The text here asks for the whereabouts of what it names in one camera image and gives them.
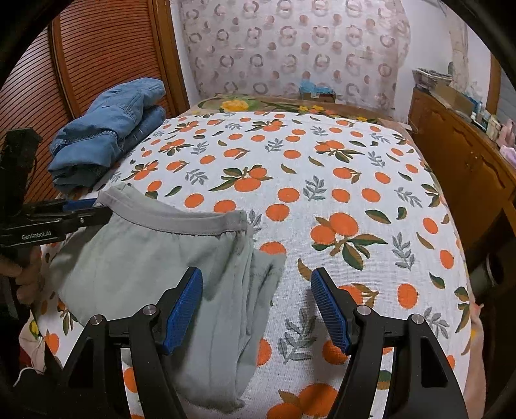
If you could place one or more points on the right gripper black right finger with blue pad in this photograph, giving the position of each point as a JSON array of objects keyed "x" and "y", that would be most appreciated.
[{"x": 422, "y": 385}]

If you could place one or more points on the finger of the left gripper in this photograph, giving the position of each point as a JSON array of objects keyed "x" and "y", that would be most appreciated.
[
  {"x": 58, "y": 206},
  {"x": 90, "y": 217}
]

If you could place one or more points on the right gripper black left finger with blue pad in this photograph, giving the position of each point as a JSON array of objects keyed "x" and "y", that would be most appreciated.
[{"x": 92, "y": 378}]

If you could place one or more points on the grey-green pants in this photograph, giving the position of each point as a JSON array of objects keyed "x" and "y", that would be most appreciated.
[{"x": 144, "y": 249}]

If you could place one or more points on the person's left hand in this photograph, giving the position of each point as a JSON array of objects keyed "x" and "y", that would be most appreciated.
[{"x": 28, "y": 279}]

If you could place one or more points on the folded blue denim jeans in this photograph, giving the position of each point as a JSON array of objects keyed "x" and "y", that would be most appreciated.
[{"x": 117, "y": 121}]

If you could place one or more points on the brown louvered wardrobe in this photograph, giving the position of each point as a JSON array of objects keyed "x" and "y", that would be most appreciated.
[{"x": 88, "y": 48}]

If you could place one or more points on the brown wooden sideboard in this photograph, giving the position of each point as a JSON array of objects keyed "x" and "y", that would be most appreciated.
[{"x": 477, "y": 183}]

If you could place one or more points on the cardboard box with blue cloth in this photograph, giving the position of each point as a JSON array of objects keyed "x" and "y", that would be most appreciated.
[{"x": 311, "y": 91}]

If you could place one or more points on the pink item on sideboard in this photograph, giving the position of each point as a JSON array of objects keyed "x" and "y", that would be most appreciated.
[{"x": 506, "y": 142}]

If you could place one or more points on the cardboard box on sideboard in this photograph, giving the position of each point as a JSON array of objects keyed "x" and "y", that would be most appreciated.
[{"x": 452, "y": 99}]

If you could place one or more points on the stack of magazines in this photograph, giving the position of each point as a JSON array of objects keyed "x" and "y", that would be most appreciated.
[{"x": 429, "y": 79}]

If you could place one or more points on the circle-patterned curtain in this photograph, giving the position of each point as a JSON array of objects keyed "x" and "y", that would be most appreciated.
[{"x": 276, "y": 48}]

